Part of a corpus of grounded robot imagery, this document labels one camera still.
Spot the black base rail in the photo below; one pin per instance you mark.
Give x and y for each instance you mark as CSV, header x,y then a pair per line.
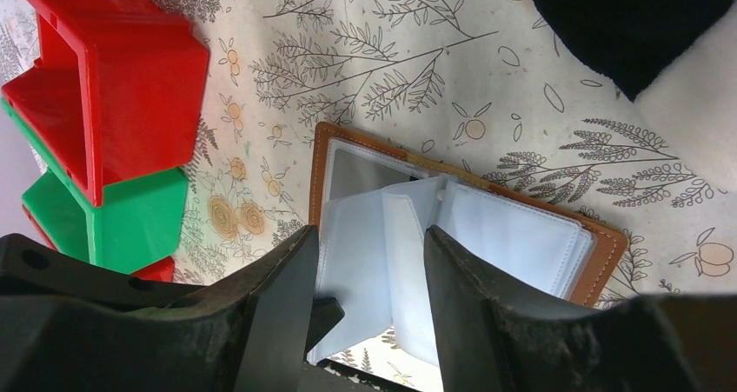
x,y
330,376

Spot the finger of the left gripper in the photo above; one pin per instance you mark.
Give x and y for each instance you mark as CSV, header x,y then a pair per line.
x,y
325,314
29,268

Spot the brown leather card holder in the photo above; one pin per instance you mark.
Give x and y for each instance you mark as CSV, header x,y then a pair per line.
x,y
373,202

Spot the green plastic bin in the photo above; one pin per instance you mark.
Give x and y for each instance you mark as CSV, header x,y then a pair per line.
x,y
139,222

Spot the red bin with card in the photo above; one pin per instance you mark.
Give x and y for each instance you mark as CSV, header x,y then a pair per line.
x,y
116,92

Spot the black white checkered pillow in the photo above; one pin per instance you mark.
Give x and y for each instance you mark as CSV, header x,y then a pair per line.
x,y
675,60

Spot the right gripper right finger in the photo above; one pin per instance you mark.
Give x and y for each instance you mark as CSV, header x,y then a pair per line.
x,y
494,332

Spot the floral table mat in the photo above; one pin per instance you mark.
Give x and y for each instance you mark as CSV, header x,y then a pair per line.
x,y
486,86

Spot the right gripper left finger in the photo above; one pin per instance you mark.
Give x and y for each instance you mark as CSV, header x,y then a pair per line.
x,y
245,332

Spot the red bin with black wallet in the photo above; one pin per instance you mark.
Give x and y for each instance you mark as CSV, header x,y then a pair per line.
x,y
161,271

